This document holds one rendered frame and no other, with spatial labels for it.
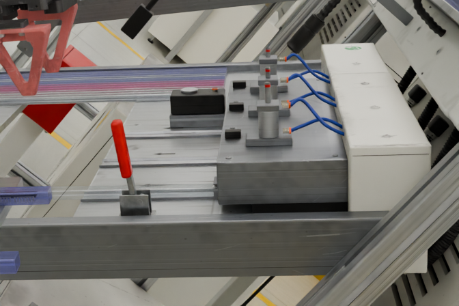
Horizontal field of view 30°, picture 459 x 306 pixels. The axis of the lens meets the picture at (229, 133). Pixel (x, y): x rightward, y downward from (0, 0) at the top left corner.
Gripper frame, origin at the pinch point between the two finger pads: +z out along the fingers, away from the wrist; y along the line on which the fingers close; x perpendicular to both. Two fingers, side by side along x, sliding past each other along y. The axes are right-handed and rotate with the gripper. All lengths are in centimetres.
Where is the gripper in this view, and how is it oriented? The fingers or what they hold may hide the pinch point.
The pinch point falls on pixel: (40, 76)
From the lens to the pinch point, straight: 94.2
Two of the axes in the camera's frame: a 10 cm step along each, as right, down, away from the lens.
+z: 0.8, 9.5, 3.1
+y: 0.6, -3.1, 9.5
